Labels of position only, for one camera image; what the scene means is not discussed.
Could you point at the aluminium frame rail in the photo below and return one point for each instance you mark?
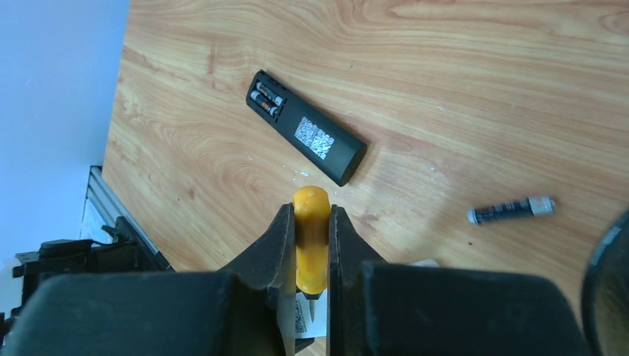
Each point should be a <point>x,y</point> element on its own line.
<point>102,208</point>

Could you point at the black AAA battery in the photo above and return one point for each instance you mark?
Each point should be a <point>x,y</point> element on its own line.
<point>523,208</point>

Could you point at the white remote with QR code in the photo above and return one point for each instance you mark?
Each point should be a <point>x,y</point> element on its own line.
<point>310,317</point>

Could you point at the yellow handled screwdriver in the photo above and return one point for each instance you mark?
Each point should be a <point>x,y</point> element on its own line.
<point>312,212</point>

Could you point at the black remote control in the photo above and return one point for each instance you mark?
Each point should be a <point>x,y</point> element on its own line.
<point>335,150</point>

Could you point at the brown glass cup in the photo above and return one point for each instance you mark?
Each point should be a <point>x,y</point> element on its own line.
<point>604,297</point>

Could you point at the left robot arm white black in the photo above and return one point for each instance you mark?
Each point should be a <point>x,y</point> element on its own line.
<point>129,251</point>

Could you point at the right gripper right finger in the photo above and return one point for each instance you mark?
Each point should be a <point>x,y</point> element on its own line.
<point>380,308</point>

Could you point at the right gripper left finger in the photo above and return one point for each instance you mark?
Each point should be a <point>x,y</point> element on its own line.
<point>245,308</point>

